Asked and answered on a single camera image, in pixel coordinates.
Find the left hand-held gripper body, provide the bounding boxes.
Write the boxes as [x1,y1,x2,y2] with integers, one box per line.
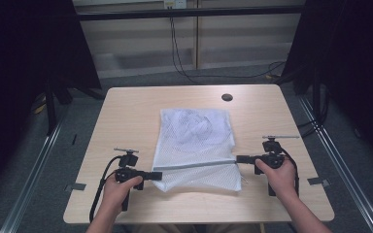
[113,147,145,213]

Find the person's left hand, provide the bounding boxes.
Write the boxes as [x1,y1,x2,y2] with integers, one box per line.
[100,175,144,216]

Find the white crumpled garment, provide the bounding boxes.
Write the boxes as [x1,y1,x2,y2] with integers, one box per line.
[164,110,233,148]

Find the black curtain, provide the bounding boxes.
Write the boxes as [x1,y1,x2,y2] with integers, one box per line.
[280,0,373,171]
[0,0,103,199]

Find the black horizontal metal bar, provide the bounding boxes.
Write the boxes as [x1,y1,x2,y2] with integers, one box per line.
[76,5,306,22]

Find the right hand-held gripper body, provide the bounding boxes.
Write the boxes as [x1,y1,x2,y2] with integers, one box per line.
[254,134,301,198]

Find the black hanging wall cable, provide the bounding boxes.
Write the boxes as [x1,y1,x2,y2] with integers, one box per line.
[168,16,288,86]

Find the white mesh laundry bag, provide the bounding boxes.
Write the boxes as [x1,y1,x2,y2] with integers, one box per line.
[151,108,244,194]

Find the gray tape strip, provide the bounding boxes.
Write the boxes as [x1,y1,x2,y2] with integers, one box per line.
[307,177,331,188]
[64,183,87,193]

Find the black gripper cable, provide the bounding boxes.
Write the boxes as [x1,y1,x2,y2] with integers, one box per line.
[88,155,124,224]
[279,146,301,197]

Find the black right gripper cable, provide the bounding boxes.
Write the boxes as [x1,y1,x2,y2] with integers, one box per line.
[279,146,301,197]

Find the yellow floor object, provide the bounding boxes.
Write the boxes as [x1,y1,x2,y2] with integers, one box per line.
[31,92,49,115]

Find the black floor cables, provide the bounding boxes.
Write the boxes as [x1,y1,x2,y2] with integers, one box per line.
[295,90,330,140]

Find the white wall outlet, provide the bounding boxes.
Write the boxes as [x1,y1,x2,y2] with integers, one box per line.
[162,0,188,10]

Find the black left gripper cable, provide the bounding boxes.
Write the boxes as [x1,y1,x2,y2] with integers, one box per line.
[88,155,124,224]

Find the person's right hand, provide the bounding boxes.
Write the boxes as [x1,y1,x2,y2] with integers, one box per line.
[254,157,301,204]

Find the metal floor rail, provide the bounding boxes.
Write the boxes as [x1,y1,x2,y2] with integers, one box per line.
[296,94,373,233]
[0,111,66,233]

